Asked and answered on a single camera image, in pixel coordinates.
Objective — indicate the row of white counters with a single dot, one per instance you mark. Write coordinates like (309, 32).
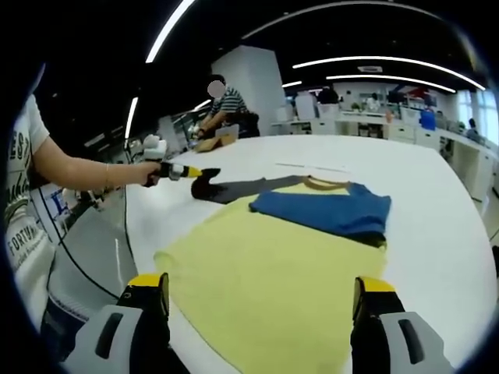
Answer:
(390, 130)

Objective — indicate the long curved ceiling light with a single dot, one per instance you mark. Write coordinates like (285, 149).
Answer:
(390, 60)

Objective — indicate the brown cardboard box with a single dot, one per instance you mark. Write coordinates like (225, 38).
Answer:
(222, 138)

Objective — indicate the yellow garment with dark sleeves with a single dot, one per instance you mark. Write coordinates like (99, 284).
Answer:
(273, 272)

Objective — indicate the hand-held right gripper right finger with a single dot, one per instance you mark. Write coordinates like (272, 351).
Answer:
(393, 339)

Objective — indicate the wide ceiling light strip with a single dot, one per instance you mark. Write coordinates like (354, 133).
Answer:
(167, 33)

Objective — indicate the short curved ceiling light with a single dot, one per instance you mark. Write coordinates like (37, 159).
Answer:
(390, 80)

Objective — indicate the small ceiling light strip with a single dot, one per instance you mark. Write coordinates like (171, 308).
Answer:
(132, 117)

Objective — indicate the ceiling air vent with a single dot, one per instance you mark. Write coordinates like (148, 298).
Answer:
(370, 69)

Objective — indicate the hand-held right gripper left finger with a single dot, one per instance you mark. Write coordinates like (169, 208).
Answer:
(117, 339)

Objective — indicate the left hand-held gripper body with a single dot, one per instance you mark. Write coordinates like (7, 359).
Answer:
(156, 150)

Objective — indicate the operator in white t-shirt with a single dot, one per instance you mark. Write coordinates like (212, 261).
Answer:
(23, 195)

